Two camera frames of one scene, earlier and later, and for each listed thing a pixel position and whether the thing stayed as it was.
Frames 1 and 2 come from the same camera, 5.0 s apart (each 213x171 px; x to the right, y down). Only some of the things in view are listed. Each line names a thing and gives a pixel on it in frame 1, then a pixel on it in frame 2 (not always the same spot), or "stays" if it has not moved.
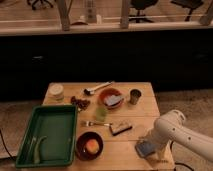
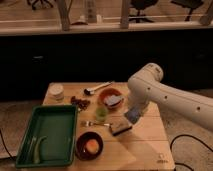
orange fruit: [92, 146] stays
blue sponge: [145, 148] -> [133, 114]
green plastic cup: [101, 113] stays
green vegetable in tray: [37, 151] stays
